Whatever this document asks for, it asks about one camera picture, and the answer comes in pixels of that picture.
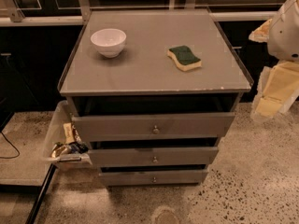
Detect green and yellow sponge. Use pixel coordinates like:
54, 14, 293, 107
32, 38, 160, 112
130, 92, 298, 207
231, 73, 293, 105
167, 45, 202, 72

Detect white ceramic bowl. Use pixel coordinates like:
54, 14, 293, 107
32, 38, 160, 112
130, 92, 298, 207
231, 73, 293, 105
91, 28, 127, 58

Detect black cable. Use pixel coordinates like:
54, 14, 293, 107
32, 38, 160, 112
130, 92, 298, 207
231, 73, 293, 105
0, 131, 21, 160

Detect clear plastic bin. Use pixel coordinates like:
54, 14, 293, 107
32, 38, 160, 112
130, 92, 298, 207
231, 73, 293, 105
42, 101, 92, 171

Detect tan snack packet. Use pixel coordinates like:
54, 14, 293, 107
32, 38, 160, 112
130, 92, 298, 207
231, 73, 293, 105
63, 123, 75, 144

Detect grey bottom drawer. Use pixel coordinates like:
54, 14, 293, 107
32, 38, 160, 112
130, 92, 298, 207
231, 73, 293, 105
99, 169, 207, 186

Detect grey top drawer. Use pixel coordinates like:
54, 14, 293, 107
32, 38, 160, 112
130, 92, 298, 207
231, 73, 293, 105
73, 112, 235, 142

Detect dark blue snack packet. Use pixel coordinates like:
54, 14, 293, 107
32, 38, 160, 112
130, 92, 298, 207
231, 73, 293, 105
69, 142, 88, 154

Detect gold snack packet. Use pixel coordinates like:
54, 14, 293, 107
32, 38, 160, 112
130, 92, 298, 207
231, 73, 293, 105
50, 145, 71, 158

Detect grey drawer cabinet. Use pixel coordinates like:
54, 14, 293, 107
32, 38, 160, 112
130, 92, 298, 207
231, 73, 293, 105
59, 9, 252, 174

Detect grey drawer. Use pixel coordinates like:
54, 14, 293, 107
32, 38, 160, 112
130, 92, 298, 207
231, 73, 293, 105
73, 112, 235, 142
88, 147, 219, 167
99, 169, 207, 186

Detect white metal railing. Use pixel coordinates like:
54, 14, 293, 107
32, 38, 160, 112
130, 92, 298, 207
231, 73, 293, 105
0, 0, 286, 23

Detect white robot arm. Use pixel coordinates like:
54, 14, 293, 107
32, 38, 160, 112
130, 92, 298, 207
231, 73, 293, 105
249, 0, 299, 121

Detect grey middle drawer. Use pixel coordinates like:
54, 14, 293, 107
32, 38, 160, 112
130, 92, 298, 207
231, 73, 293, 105
88, 147, 219, 167

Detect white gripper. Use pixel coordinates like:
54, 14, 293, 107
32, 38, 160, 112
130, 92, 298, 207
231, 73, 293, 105
249, 19, 299, 121

